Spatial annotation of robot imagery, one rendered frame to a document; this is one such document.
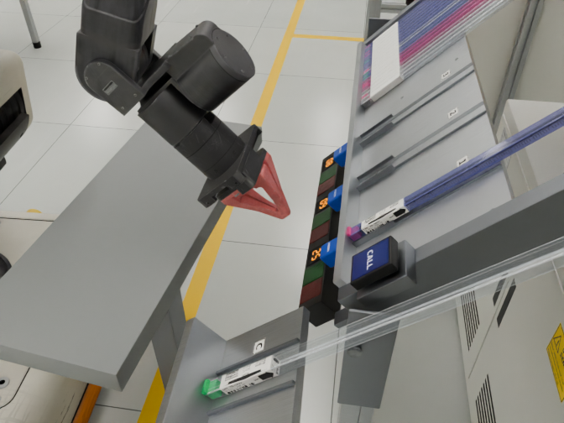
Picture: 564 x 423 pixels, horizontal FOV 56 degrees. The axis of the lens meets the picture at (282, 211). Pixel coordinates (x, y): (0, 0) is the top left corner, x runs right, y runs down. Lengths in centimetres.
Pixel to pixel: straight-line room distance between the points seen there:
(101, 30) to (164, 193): 46
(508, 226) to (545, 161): 56
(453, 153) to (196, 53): 31
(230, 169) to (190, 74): 11
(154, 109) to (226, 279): 107
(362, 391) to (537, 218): 27
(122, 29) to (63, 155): 174
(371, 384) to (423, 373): 81
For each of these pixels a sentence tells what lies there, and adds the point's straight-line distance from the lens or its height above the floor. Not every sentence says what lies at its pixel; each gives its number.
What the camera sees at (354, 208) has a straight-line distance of 69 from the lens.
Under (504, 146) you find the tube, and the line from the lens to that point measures 58.
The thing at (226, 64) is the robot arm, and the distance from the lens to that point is 51.
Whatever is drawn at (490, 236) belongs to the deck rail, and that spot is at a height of 84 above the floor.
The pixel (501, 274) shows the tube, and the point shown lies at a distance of 37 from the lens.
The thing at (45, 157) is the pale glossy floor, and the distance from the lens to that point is 226.
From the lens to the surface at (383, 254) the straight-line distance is 51.
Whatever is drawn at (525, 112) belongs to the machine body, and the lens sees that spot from 121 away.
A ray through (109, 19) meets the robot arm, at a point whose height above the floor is 99.
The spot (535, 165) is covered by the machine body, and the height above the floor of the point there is 62.
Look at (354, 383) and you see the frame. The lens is 62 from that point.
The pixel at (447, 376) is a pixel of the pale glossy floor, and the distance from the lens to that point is 144.
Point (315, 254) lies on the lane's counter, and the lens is 72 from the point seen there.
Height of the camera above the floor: 116
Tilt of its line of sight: 40 degrees down
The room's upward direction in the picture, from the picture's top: straight up
